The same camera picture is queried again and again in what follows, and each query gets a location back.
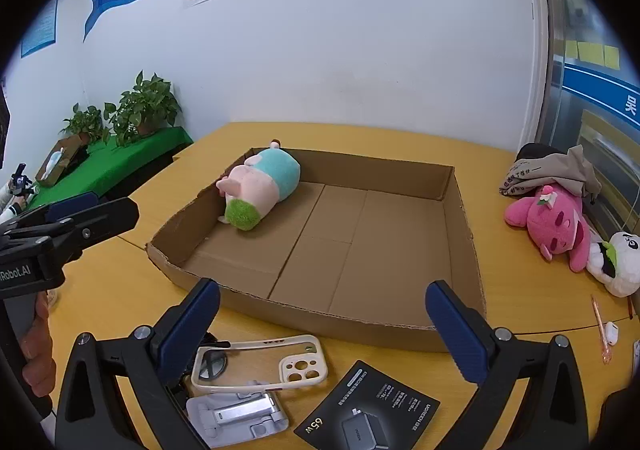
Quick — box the white panda plush toy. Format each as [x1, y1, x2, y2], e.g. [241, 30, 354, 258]
[586, 231, 640, 298]

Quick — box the small potted green plant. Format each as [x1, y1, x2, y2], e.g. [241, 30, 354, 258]
[59, 103, 112, 147]

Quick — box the grey cloth drawstring bag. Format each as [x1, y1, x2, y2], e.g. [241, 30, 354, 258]
[498, 144, 603, 203]

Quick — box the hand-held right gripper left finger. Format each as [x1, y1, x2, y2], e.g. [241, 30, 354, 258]
[54, 277, 222, 450]

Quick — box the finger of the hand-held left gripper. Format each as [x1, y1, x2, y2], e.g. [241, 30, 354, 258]
[10, 197, 140, 263]
[45, 191, 111, 223]

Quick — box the pink pen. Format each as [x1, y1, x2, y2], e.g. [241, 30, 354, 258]
[591, 295, 612, 365]

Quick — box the pink teal green plush toy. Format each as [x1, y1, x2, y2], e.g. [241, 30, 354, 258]
[216, 140, 302, 232]

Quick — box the shallow cardboard box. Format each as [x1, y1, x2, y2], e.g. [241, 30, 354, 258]
[145, 147, 488, 353]

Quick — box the blue wall poster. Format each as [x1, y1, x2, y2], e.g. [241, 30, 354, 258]
[21, 0, 60, 58]

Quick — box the grey folding phone stand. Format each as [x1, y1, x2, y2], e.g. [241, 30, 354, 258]
[185, 390, 290, 448]

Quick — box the black charger box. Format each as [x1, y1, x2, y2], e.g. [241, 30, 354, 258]
[293, 359, 442, 450]

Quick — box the cream phone case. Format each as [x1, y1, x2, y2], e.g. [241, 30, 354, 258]
[192, 334, 328, 395]

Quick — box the cardboard tissue box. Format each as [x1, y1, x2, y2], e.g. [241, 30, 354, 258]
[35, 137, 91, 188]

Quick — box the glass door with blue stripe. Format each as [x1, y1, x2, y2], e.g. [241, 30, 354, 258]
[537, 0, 640, 251]

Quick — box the dark cloth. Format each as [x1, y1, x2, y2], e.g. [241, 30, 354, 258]
[515, 142, 553, 163]

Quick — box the person's left hand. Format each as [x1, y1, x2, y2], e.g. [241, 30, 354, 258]
[20, 312, 55, 398]

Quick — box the large potted green plant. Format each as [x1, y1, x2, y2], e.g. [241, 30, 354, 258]
[104, 70, 183, 148]

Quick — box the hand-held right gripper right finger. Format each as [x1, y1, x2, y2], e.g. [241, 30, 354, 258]
[425, 280, 593, 450]

